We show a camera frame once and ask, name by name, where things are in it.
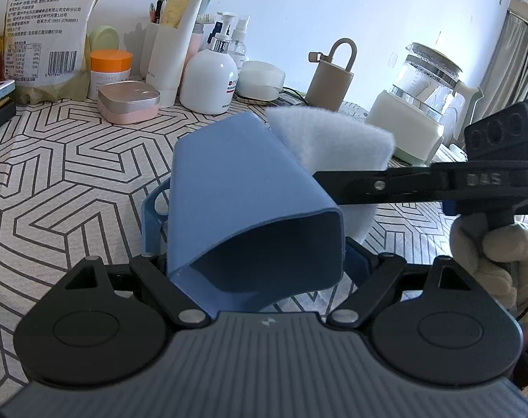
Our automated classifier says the clear spray bottle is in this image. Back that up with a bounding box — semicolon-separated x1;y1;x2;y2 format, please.
229;14;251;67

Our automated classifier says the person's right hand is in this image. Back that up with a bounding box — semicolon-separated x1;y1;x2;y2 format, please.
449;213;528;319

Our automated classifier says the white squeeze tube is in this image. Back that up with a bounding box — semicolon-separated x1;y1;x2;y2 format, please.
146;0;211;108

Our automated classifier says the glass electric kettle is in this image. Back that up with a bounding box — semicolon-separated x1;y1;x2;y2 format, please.
366;42;485;165

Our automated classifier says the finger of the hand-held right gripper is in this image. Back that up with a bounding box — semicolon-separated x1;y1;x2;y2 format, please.
312;163;448;206

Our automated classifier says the white pen holder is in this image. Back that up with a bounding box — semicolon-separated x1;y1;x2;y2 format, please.
139;21;161;80

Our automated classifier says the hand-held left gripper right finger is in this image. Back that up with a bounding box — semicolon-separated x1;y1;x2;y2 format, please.
327;239;472;327

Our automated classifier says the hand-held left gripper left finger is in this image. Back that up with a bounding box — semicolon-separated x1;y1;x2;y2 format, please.
64;254;211;328

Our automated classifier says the orange lidded jar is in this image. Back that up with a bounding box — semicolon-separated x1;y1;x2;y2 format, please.
88;50;133;101

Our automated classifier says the geometric patterned tablecloth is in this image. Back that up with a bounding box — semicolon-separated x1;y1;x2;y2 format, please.
0;91;469;375

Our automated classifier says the pink bottle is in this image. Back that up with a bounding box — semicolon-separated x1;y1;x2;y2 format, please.
187;24;204;67

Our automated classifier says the blue plastic container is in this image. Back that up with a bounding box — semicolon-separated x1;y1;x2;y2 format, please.
141;111;347;318

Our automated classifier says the grey curtain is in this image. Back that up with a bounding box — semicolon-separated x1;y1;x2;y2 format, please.
481;0;528;111

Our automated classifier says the white cleaning cloth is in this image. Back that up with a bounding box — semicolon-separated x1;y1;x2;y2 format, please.
264;107;395;245

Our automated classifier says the beige bottle with loop handle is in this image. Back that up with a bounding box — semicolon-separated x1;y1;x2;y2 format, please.
305;38;359;113

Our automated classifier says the beige snack bag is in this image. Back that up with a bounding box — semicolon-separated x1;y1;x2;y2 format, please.
3;0;119;106

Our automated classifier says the white round box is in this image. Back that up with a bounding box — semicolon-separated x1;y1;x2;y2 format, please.
237;60;287;101

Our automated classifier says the pink tin box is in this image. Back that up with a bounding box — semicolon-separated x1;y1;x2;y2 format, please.
97;80;161;124

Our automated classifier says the white pump bottle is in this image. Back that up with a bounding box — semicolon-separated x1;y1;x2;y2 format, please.
179;37;240;115

